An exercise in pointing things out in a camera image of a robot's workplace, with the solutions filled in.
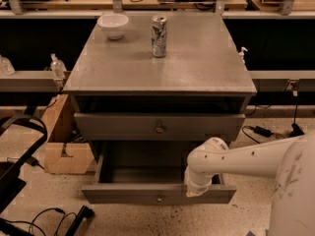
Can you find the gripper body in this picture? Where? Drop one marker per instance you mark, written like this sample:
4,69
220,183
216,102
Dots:
196,185

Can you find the grey drawer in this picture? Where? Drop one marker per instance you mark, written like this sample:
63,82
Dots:
148,173
158,126

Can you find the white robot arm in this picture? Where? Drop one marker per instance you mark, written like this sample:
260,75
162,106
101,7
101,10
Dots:
290,162

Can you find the grey drawer cabinet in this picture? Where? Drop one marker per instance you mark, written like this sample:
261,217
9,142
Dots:
201,72

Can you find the grey top drawer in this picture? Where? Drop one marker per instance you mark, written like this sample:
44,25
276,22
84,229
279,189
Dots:
158,126

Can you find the black bar on floor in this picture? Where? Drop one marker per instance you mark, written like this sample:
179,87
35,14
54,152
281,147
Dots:
84,212

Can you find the wooden block stand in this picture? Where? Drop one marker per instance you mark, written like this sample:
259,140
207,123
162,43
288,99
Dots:
62,156

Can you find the small white pump bottle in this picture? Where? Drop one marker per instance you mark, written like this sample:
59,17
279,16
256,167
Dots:
242,53

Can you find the silver drink can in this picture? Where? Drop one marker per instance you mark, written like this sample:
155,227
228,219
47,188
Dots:
159,35

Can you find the white bowl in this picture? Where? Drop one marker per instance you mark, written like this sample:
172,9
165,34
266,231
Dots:
113,25

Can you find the clear pump bottle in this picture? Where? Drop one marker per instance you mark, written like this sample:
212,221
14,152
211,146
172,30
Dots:
57,66

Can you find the clear bottle at left edge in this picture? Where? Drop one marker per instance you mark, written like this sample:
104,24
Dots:
6,68

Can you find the black power adapter with cable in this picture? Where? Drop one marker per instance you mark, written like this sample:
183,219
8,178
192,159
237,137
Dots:
296,131

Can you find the black chair frame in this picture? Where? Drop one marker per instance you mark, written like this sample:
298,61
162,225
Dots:
10,183

